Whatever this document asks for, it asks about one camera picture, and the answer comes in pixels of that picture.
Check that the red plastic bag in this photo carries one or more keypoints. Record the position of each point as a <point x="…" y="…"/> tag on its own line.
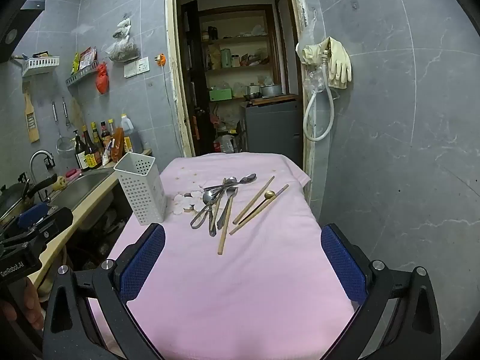
<point x="102" y="80"/>

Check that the metal spoon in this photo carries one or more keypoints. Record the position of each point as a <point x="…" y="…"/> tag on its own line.
<point x="248" y="178"/>
<point x="209" y="197"/>
<point x="228" y="204"/>

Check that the gold-headed black spoon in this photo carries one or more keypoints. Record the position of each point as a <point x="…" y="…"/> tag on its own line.
<point x="269" y="194"/>

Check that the cream rubber glove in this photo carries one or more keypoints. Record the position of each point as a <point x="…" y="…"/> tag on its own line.
<point x="339" y="63"/>
<point x="309" y="53"/>

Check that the black range hood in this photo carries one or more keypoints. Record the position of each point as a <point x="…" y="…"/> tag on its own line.
<point x="15" y="33"/>

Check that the dark pump bottle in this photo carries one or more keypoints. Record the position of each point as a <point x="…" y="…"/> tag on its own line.
<point x="79" y="155"/>

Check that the beige kitchen counter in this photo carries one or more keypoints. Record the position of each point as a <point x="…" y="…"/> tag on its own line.
<point x="80" y="215"/>

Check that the long wooden chopstick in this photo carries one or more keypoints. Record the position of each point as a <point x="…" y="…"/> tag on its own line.
<point x="225" y="232"/>

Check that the green box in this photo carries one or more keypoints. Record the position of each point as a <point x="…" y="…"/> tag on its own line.
<point x="220" y="95"/>

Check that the orange plug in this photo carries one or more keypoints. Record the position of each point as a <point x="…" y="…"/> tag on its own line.
<point x="160" y="59"/>

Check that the white packet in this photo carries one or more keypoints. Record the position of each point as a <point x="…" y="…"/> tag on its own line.
<point x="107" y="153"/>

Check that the person's left hand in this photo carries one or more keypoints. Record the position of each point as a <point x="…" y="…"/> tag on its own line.
<point x="33" y="307"/>

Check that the white perforated utensil holder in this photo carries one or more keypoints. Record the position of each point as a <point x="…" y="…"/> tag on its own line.
<point x="140" y="191"/>

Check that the clear bag of dried goods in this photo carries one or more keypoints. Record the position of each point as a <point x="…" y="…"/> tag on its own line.
<point x="122" y="48"/>

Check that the yellow packet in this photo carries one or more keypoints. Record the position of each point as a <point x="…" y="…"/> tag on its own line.
<point x="75" y="63"/>

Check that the metal strainer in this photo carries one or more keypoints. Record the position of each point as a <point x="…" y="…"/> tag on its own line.
<point x="65" y="148"/>

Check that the grey cabinet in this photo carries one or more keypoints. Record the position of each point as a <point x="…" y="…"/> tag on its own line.
<point x="273" y="127"/>

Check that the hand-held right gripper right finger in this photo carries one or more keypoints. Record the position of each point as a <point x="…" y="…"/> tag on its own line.
<point x="343" y="266"/>

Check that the wooden door frame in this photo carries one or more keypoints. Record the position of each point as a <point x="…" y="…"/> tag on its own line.
<point x="170" y="82"/>

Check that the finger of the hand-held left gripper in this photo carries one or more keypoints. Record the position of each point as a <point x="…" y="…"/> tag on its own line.
<point x="33" y="212"/>
<point x="56" y="223"/>

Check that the orange snack packet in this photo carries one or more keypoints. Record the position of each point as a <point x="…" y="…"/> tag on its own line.
<point x="117" y="144"/>

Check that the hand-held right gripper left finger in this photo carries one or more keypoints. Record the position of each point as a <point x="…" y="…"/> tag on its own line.
<point x="144" y="262"/>

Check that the small metal pot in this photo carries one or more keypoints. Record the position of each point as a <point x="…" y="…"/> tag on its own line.
<point x="253" y="92"/>

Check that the yellow-cap oil jug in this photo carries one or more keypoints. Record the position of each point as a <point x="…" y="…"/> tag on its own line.
<point x="129" y="131"/>

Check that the wooden grater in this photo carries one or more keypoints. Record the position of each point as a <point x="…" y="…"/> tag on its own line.
<point x="31" y="120"/>

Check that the wooden shelf unit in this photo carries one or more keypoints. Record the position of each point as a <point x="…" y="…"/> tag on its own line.
<point x="240" y="39"/>

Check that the green canister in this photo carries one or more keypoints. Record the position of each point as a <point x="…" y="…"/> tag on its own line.
<point x="225" y="58"/>

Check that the white wall socket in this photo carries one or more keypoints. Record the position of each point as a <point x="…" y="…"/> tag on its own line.
<point x="143" y="65"/>

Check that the pink floral towel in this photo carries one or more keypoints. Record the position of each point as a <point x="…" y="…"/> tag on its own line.
<point x="240" y="288"/>

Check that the yellow sponge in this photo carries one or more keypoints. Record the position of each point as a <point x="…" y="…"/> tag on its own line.
<point x="59" y="183"/>

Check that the yellow-label sauce bottle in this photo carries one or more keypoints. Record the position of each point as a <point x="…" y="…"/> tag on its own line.
<point x="91" y="157"/>

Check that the grey wall rack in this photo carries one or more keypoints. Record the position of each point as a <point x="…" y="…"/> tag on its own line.
<point x="80" y="77"/>

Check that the dark sauce bottle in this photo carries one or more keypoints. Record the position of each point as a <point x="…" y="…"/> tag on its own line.
<point x="97" y="140"/>

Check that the black wok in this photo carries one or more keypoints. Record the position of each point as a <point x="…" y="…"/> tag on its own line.
<point x="15" y="198"/>

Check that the yellow-cap clear bottle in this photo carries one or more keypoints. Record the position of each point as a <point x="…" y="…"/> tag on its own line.
<point x="111" y="127"/>

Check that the black wall hook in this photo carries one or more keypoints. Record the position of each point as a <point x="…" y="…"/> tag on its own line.
<point x="23" y="180"/>
<point x="49" y="162"/>

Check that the white wall rack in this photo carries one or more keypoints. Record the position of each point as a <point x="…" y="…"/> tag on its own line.
<point x="39" y="66"/>

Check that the red-label sauce bottle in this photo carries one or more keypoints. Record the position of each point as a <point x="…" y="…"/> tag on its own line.
<point x="104" y="131"/>

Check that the pink soap dish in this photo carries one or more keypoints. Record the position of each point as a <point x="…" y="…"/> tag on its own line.
<point x="73" y="173"/>

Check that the red packet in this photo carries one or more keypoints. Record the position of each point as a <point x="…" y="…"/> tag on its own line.
<point x="88" y="58"/>

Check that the metal faucet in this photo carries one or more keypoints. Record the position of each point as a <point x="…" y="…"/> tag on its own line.
<point x="33" y="161"/>

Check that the steel sink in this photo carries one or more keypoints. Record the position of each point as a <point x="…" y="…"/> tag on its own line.
<point x="78" y="189"/>

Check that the wooden board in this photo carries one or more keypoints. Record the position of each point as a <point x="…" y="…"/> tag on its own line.
<point x="275" y="99"/>

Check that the metal peeler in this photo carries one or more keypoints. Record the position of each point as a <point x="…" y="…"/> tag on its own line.
<point x="66" y="110"/>

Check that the beige hanging scrubber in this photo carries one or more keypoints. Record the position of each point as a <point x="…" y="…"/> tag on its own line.
<point x="77" y="112"/>

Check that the white wall switch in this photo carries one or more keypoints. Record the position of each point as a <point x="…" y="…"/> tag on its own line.
<point x="130" y="70"/>

